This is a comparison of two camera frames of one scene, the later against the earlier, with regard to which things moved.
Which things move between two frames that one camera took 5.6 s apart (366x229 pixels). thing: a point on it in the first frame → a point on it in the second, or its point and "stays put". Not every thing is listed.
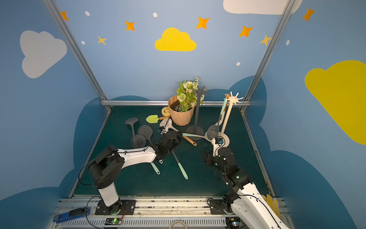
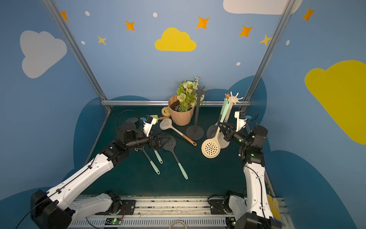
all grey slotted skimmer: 131,120 stays put
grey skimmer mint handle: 179,165 stays put
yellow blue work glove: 273,203 stays put
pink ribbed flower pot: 178,118 stays put
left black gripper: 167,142 → 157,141
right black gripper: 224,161 → 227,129
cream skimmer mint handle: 206,136 → 210,148
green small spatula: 154,119 stays put
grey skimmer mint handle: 213,131 stays put
